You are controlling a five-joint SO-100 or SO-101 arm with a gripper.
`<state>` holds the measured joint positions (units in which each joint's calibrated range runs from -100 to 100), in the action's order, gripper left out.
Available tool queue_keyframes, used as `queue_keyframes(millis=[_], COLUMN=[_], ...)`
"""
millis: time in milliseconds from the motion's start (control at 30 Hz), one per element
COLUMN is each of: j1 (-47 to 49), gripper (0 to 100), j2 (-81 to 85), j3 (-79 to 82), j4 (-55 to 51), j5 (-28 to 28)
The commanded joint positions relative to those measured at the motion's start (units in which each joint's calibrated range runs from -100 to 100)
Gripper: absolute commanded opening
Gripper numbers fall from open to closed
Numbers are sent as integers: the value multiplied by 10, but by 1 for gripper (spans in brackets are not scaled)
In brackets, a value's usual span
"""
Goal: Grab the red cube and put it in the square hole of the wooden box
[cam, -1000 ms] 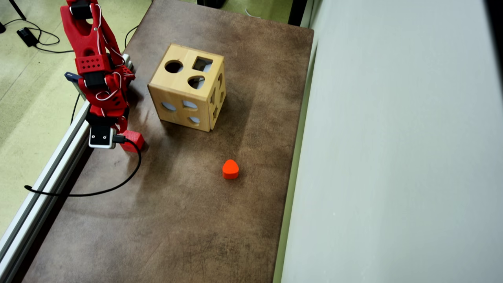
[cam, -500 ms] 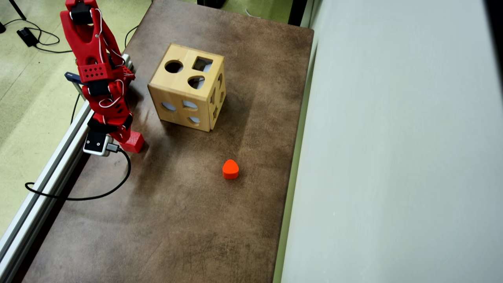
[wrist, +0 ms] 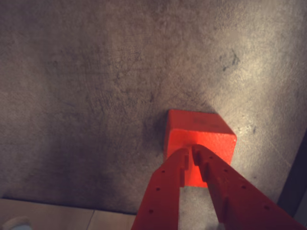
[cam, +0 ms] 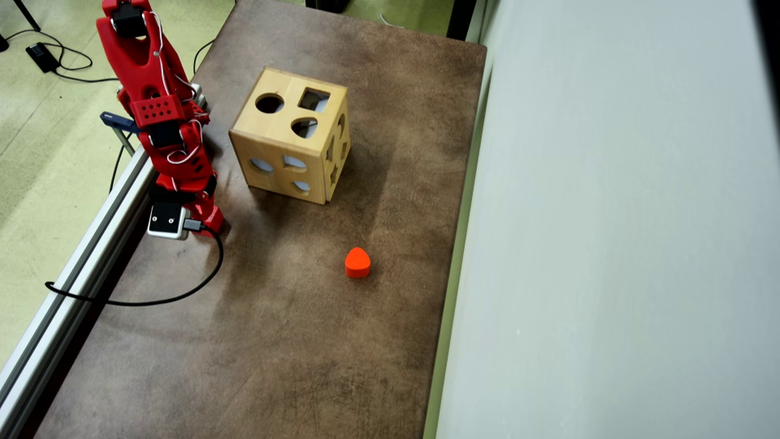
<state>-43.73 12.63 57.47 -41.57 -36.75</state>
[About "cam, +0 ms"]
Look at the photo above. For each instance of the dark vertical post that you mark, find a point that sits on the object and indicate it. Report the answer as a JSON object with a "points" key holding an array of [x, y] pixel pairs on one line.
{"points": [[461, 18]]}

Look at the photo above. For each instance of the black tripod leg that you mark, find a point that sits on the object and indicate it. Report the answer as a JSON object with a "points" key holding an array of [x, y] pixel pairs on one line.
{"points": [[27, 14]]}

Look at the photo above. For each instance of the dark object behind table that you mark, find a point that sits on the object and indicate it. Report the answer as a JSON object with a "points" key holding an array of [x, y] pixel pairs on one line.
{"points": [[328, 5]]}

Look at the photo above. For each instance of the blue clamp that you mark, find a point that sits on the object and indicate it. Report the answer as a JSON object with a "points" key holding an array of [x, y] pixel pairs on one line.
{"points": [[119, 122]]}

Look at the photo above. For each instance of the wooden shape sorter box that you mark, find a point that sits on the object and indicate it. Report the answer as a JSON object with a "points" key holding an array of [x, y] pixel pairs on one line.
{"points": [[277, 140]]}

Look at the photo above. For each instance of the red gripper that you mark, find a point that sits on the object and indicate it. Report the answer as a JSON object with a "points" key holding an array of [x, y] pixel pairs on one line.
{"points": [[206, 214]]}

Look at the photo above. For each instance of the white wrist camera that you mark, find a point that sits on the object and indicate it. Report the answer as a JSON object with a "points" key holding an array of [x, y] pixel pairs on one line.
{"points": [[166, 219]]}

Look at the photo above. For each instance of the black power adapter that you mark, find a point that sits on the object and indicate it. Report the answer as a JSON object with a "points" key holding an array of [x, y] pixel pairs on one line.
{"points": [[41, 57]]}

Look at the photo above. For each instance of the aluminium profile rail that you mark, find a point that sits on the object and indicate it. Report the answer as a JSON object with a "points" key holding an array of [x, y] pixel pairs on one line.
{"points": [[79, 268]]}

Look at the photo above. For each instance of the red robot arm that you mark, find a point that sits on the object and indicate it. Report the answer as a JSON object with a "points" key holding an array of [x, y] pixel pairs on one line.
{"points": [[143, 67]]}

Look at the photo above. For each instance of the orange rounded block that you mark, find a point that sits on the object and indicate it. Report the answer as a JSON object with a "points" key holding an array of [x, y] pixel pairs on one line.
{"points": [[358, 262]]}

